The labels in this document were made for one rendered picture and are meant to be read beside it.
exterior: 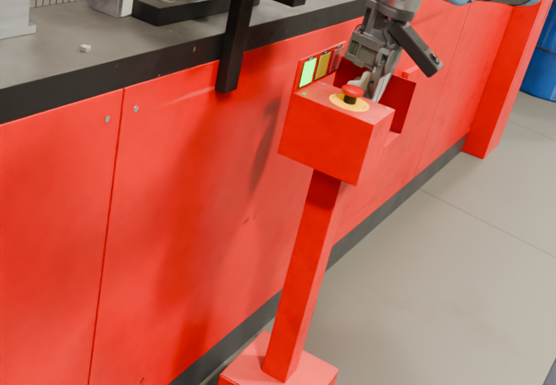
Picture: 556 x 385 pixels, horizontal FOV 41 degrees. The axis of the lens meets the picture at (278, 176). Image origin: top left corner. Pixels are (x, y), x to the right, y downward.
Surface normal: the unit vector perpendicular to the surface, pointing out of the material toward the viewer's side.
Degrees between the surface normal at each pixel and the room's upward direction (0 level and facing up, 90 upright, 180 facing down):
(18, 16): 90
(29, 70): 0
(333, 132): 90
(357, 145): 90
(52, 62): 0
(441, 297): 0
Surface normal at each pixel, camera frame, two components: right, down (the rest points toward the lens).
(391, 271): 0.21, -0.87
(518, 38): -0.51, 0.29
